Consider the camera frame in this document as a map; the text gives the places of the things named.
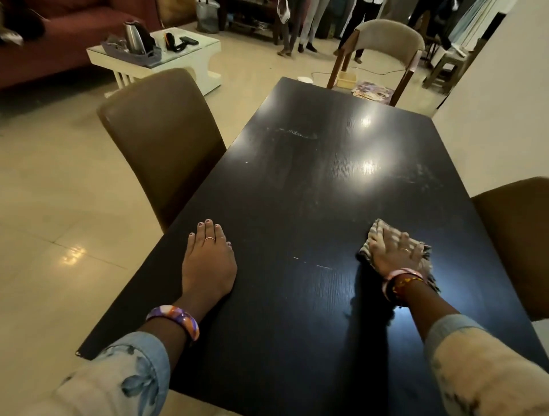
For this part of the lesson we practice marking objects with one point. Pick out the person's right hand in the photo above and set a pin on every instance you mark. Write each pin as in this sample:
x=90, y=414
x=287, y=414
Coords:
x=396, y=259

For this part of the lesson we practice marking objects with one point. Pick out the person's left hand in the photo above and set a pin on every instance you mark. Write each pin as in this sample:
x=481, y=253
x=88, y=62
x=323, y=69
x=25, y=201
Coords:
x=208, y=270

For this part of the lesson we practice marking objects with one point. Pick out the striped cloth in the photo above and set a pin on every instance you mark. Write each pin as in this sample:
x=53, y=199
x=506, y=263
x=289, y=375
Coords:
x=377, y=229

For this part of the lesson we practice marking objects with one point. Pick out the brown chair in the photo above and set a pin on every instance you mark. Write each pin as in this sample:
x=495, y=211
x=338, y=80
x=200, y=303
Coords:
x=519, y=240
x=163, y=137

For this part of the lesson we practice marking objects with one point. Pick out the floral placemat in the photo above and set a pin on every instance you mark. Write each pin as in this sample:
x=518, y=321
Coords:
x=373, y=92

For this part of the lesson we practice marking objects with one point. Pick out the person's right forearm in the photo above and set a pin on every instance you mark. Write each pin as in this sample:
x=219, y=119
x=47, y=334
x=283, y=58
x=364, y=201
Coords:
x=472, y=368

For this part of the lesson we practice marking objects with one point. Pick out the white purple bangle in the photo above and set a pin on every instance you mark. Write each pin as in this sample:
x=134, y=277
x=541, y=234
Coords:
x=396, y=273

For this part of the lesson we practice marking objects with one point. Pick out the orange purple bangle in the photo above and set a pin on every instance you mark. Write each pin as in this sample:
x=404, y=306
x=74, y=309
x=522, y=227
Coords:
x=176, y=315

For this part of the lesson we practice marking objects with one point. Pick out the black table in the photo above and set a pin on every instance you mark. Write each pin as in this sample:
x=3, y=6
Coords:
x=321, y=193

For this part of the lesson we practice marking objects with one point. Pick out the cream plastic basket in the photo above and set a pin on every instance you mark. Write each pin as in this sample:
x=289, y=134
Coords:
x=346, y=80

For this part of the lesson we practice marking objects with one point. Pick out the white flat floor box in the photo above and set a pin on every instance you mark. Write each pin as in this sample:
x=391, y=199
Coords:
x=305, y=79

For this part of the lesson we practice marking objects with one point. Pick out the wooden stool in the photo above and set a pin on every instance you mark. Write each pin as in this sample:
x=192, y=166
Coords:
x=450, y=60

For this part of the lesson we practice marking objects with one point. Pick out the white coffee table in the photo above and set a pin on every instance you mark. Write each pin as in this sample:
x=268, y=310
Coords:
x=197, y=60

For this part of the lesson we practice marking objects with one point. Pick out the grey tray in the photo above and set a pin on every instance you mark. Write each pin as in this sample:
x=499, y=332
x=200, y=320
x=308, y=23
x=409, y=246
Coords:
x=141, y=59

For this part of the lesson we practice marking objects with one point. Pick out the wooden beige armchair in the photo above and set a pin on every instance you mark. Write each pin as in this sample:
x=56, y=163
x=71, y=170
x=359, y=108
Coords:
x=390, y=36

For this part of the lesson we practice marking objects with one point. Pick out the black phone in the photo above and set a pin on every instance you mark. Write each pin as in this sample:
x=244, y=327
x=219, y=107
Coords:
x=189, y=41

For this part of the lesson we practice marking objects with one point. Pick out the black gadget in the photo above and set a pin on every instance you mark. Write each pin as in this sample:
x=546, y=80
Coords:
x=171, y=42

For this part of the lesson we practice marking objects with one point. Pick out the steel electric kettle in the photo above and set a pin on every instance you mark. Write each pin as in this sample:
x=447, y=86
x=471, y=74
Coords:
x=135, y=38

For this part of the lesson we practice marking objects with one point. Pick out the light curtain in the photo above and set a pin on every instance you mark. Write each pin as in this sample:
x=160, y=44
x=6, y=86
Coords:
x=476, y=19

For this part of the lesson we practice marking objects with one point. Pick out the grey bin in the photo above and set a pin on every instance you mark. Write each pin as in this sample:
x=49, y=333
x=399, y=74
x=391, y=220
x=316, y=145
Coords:
x=208, y=17

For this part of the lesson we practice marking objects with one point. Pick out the dark low table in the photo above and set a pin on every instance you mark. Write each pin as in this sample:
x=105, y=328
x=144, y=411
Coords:
x=248, y=17

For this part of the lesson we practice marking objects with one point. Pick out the brown wooden board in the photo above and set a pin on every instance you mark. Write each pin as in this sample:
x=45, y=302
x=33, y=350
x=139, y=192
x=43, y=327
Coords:
x=176, y=10

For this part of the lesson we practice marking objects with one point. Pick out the red sofa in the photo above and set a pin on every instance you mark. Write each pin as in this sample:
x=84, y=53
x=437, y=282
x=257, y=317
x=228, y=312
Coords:
x=86, y=34

